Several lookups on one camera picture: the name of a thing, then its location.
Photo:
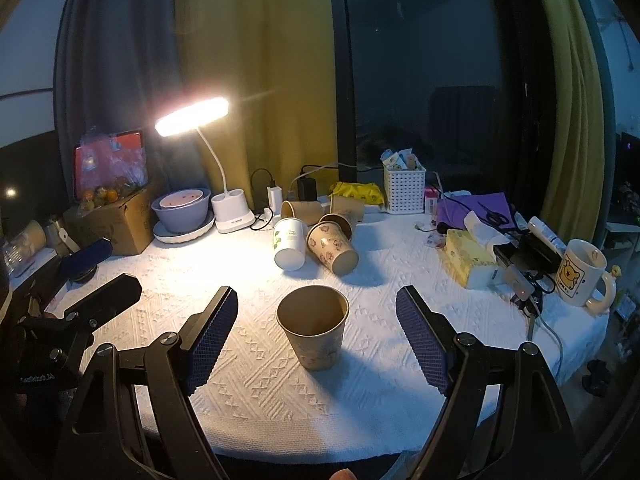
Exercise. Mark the purple cloth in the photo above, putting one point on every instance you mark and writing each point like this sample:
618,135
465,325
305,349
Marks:
460,210

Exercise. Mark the black electronic device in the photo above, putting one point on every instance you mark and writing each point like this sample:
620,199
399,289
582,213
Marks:
535,255

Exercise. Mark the grey curtain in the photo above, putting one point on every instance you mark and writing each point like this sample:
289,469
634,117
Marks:
115,50

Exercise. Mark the yellow tissue box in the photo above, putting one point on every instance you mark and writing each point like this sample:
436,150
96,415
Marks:
462,257

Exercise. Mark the brown patterned paper cup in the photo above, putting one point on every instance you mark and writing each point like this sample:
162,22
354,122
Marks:
331,250
347,205
314,332
302,211
341,222

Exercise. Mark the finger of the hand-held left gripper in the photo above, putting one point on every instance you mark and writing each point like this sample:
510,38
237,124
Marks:
107,294
92,256

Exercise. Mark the white bear-print mug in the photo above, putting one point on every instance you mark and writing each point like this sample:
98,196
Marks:
580,275

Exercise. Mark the purple bowl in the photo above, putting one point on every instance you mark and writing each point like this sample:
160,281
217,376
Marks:
182,215

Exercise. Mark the yellow printed bag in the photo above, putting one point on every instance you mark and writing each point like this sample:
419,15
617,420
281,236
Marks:
357,194

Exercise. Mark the black scissors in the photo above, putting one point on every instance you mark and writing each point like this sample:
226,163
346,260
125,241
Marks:
494,216

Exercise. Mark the black power adapter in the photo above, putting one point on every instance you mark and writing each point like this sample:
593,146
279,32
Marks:
306,188

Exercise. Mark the person's right hand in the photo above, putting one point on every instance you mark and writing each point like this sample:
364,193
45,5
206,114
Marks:
343,475

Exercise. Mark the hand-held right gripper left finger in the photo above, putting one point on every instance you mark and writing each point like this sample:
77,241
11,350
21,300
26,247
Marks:
210,340

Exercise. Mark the yellow curtain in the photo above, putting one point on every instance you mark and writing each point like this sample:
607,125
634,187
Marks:
575,85
260,50

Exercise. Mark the plastic bag of fruit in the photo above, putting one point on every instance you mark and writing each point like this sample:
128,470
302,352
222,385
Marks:
112,170

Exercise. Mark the white plastic basket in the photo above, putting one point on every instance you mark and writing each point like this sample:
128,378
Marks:
404,190

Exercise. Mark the cardboard box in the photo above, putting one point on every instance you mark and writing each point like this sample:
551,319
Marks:
117,225

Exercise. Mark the white plate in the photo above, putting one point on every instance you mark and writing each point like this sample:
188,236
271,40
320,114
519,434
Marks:
170,237

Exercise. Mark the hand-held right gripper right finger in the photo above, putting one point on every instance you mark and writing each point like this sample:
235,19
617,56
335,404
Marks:
422,345

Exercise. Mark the white textured tablecloth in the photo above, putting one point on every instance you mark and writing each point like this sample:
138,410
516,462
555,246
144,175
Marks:
250,390

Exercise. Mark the white green-print paper cup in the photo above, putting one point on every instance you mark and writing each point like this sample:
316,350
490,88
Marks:
289,245

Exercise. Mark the white tube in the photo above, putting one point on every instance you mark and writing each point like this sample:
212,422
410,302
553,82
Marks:
547,234

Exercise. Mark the white wall charger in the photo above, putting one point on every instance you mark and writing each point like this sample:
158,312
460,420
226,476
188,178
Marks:
275,197

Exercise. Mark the small white device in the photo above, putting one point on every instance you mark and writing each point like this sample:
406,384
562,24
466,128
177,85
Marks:
519,285

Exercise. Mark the packets in basket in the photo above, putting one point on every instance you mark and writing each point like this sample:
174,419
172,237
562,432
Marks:
400,157

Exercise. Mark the pink small bottle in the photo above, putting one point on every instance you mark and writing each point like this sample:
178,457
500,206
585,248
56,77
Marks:
431,201

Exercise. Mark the white desk lamp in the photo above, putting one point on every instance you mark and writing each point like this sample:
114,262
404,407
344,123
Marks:
232,216

